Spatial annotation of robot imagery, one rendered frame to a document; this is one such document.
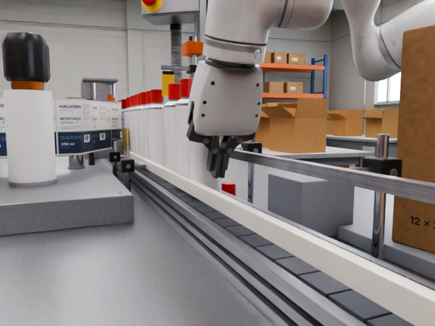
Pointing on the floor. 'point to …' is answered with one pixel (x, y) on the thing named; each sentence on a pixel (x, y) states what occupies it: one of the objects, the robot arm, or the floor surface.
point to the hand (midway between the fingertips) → (217, 163)
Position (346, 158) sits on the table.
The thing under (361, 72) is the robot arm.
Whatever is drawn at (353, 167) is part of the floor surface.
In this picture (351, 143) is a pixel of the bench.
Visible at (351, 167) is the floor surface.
